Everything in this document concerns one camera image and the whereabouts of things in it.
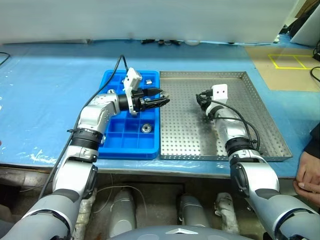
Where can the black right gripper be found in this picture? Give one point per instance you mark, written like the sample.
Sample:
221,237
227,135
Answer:
207,94

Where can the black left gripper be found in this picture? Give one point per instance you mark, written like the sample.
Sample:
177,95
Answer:
140,102

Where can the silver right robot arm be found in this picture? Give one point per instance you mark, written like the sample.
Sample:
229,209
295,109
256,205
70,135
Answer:
257,175

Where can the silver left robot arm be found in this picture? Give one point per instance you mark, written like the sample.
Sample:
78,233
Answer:
75,162

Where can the perforated steel tray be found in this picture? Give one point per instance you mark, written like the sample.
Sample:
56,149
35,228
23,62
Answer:
185,130

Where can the blue compartment tray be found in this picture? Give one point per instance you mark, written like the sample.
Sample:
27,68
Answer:
130,140

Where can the person's bare hand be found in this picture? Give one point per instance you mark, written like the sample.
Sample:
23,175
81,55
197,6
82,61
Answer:
310,190
308,170

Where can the white round disc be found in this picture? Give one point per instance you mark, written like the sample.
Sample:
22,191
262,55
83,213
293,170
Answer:
192,42

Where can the yellow tape square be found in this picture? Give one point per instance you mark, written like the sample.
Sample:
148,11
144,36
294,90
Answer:
275,62

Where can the brown cardboard sheet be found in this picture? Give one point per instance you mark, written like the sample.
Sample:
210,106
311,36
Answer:
287,80

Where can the blue table cover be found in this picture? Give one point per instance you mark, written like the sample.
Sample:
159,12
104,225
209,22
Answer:
50,87

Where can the dark background object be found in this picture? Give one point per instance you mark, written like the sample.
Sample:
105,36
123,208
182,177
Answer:
295,25

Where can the person's dark jacket sleeve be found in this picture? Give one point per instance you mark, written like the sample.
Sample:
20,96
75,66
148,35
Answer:
315,140

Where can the grey right robot leg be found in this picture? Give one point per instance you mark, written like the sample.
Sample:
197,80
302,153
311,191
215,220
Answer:
193,212

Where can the grey robot leg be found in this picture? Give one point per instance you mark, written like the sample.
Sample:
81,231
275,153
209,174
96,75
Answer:
123,212
193,212

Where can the leaning white board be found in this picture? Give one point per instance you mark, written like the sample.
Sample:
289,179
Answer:
308,32

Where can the grey left robot leg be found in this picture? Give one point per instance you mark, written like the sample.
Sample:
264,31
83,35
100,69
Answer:
123,212

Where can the grey robot torso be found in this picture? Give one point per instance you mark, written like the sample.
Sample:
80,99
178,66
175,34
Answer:
175,233

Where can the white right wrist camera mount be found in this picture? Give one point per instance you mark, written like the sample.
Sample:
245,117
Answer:
220,92

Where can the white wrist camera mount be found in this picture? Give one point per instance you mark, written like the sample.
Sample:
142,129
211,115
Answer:
220,92
132,78

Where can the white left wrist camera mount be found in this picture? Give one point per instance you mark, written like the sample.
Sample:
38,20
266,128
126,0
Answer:
132,78

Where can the white wrapped post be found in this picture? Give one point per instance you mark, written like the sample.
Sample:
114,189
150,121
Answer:
227,212
86,212

